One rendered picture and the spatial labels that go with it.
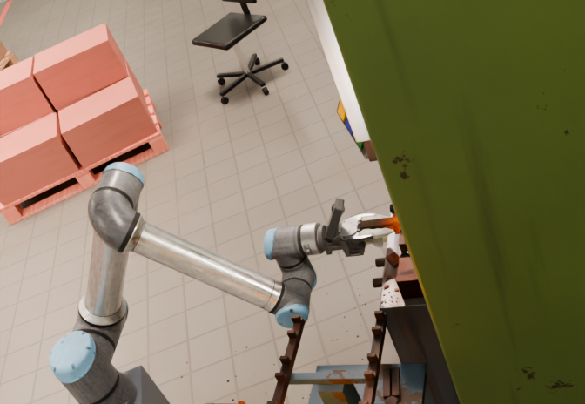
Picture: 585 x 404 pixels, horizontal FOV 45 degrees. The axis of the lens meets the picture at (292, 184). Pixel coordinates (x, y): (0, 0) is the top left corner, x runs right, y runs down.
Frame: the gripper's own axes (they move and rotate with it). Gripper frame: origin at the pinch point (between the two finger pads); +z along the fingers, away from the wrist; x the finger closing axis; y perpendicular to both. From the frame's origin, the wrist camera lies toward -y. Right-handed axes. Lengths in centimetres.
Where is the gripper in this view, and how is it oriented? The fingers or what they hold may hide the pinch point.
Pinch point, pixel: (388, 224)
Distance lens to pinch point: 192.2
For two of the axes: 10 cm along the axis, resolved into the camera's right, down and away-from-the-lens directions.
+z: 9.2, -1.4, -3.5
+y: 3.3, 7.6, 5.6
